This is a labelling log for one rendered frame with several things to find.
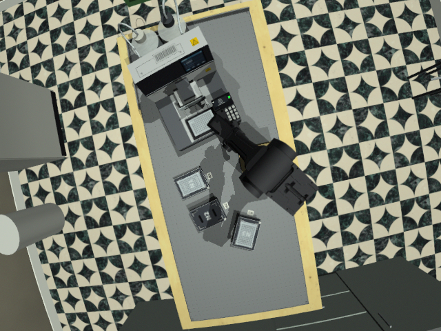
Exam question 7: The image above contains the white plastic bottle with black cap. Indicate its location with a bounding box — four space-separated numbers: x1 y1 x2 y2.
158 12 189 43

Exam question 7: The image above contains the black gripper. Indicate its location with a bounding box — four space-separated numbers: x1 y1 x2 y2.
216 119 240 143

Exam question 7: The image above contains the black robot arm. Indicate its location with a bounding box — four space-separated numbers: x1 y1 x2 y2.
207 108 319 216

